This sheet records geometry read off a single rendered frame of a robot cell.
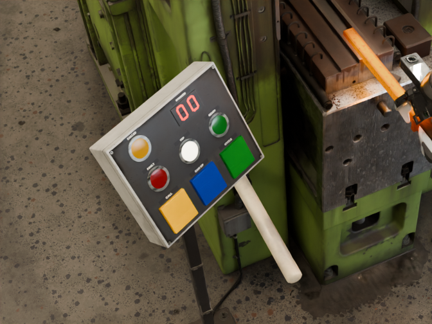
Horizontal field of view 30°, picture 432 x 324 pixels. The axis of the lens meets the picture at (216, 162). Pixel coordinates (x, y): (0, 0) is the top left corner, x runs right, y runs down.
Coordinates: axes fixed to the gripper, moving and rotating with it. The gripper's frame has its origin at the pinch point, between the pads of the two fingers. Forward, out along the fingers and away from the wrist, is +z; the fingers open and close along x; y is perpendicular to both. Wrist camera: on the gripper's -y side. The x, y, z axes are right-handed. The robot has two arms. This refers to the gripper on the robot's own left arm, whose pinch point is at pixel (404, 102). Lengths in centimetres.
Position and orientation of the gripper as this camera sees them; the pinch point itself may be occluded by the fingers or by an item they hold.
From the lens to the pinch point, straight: 203.8
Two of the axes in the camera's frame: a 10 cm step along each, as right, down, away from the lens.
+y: 3.8, 9.1, -1.5
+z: -1.0, 2.0, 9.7
